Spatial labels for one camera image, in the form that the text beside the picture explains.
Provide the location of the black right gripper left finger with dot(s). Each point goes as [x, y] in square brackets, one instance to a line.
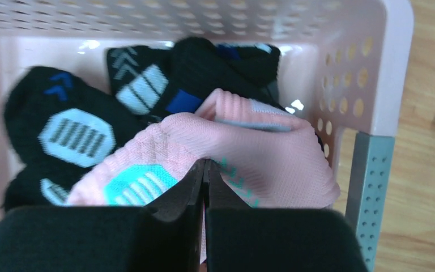
[164, 235]

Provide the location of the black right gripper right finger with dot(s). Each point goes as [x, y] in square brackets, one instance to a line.
[242, 238]

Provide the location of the pink sock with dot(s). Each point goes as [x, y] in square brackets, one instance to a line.
[267, 156]

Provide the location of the black blue patterned sock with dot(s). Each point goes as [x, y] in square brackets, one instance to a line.
[60, 128]

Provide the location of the pink plastic basket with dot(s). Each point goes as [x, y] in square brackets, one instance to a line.
[343, 66]

